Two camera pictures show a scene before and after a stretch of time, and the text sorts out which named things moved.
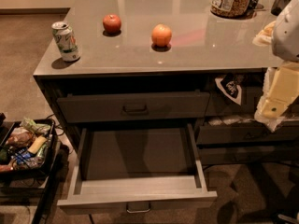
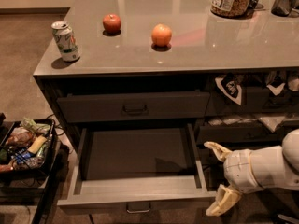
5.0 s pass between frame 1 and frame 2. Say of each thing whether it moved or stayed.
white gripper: moved
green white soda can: stayed
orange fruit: stayed
